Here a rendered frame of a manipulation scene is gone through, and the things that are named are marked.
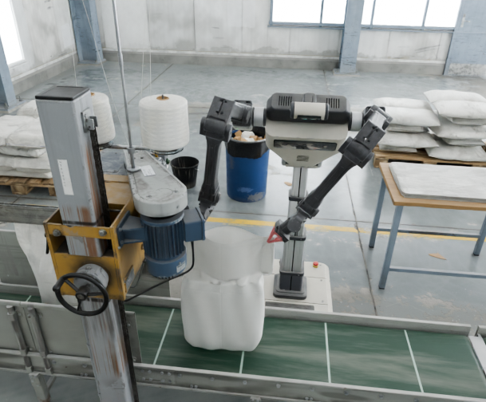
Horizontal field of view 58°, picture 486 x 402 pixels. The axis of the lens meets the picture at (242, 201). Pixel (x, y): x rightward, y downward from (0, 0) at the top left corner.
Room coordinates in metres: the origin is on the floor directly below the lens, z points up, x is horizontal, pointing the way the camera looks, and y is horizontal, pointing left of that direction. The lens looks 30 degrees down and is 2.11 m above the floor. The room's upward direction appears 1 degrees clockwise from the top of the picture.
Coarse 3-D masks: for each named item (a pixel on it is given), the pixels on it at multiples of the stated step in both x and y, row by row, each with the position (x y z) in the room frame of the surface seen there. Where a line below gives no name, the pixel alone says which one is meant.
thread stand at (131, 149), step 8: (112, 0) 1.44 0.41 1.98; (120, 48) 1.45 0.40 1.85; (120, 56) 1.44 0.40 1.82; (120, 64) 1.44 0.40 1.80; (128, 120) 1.45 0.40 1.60; (128, 128) 1.44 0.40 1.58; (128, 136) 1.44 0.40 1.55; (104, 144) 1.44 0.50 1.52; (112, 144) 1.46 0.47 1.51; (128, 152) 1.44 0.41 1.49; (152, 152) 1.40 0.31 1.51; (160, 152) 1.39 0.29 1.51; (168, 152) 1.39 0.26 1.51; (176, 152) 1.40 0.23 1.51; (128, 168) 1.44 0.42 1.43; (136, 168) 1.44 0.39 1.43
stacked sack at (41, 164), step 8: (16, 160) 3.78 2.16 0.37; (24, 160) 3.79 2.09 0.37; (32, 160) 3.78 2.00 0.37; (40, 160) 3.77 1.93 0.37; (48, 160) 3.77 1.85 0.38; (16, 168) 3.76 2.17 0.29; (24, 168) 3.75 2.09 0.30; (32, 168) 3.73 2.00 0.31; (40, 168) 3.72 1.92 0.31; (48, 168) 3.73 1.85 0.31
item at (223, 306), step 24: (216, 240) 1.66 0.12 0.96; (240, 240) 1.66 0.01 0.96; (264, 240) 1.59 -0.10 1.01; (216, 264) 1.54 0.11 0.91; (240, 264) 1.55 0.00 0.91; (264, 264) 1.59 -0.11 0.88; (192, 288) 1.54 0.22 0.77; (216, 288) 1.53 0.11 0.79; (240, 288) 1.52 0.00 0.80; (192, 312) 1.54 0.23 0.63; (216, 312) 1.52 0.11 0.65; (240, 312) 1.51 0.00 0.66; (192, 336) 1.54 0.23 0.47; (216, 336) 1.52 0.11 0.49; (240, 336) 1.52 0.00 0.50
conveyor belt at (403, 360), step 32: (160, 320) 1.73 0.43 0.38; (288, 320) 1.75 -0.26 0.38; (160, 352) 1.52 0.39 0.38; (192, 352) 1.52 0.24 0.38; (224, 352) 1.52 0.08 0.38; (256, 352) 1.53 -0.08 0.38; (288, 352) 1.53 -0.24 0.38; (320, 352) 1.53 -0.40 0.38; (352, 352) 1.54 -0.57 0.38; (384, 352) 1.54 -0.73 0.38; (416, 352) 1.54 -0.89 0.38; (448, 352) 1.55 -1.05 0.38; (352, 384) 1.35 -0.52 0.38; (384, 384) 1.35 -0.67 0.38; (416, 384) 1.35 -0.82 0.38; (448, 384) 1.35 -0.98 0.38; (480, 384) 1.36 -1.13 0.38
